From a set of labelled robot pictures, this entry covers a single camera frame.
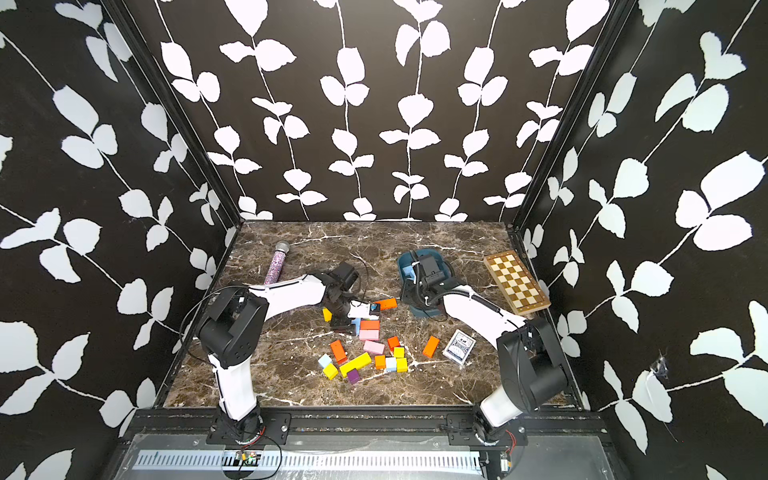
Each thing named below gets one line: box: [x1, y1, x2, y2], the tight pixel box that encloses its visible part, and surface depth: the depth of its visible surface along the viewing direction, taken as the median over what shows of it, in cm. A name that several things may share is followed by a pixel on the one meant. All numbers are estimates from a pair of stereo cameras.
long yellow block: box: [340, 352, 372, 378], surface depth 86 cm
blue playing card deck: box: [442, 329, 477, 365], surface depth 89 cm
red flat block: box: [360, 320, 381, 330], surface depth 92 cm
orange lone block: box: [422, 335, 440, 359], surface depth 90 cm
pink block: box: [363, 340, 385, 355], surface depth 90 cm
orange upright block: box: [330, 339, 348, 365], surface depth 87 cm
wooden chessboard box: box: [483, 249, 552, 315], surface depth 103 cm
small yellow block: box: [323, 363, 339, 380], surface depth 83 cm
